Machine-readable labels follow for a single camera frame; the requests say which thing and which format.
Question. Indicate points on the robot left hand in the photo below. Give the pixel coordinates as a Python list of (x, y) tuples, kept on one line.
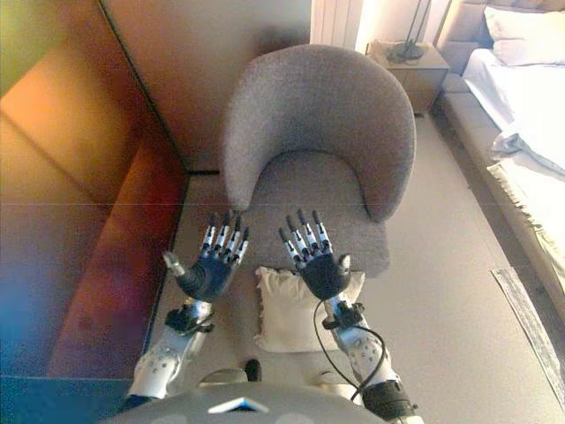
[(207, 276)]

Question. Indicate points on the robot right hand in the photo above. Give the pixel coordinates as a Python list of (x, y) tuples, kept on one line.
[(324, 278)]

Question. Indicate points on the white fringed cushion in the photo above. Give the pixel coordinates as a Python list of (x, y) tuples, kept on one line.
[(287, 313)]

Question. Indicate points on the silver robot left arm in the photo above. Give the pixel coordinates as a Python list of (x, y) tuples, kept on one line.
[(159, 366)]

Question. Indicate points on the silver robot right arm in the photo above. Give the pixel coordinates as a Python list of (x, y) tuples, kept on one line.
[(371, 358)]

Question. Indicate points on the grey robot torso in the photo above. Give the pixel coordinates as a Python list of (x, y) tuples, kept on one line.
[(238, 408)]

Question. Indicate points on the brown wooden cabinet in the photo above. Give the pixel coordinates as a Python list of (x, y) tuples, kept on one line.
[(79, 199)]

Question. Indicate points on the grey fabric armchair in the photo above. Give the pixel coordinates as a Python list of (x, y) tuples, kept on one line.
[(318, 101)]

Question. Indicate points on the grey patterned rug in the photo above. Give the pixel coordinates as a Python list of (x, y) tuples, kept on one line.
[(534, 322)]

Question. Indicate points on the wooden nightstand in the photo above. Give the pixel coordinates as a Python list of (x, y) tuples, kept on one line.
[(419, 79)]

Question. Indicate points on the white fringed bed throw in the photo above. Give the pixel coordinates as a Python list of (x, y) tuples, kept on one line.
[(534, 207)]

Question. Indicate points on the lamp base on nightstand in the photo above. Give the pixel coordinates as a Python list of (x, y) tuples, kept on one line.
[(406, 48)]

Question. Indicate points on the beige bed with white sheets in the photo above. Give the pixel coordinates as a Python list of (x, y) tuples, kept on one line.
[(503, 101)]

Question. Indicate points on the white ribbed radiator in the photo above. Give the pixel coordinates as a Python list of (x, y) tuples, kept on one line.
[(335, 22)]

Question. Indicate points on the white bed pillow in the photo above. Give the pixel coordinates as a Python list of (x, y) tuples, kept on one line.
[(525, 40)]

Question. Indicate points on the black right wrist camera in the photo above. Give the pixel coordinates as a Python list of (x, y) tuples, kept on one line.
[(346, 315)]

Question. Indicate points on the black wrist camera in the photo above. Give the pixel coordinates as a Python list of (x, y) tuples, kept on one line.
[(183, 320), (346, 315)]

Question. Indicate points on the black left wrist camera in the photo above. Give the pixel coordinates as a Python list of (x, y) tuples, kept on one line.
[(183, 320)]

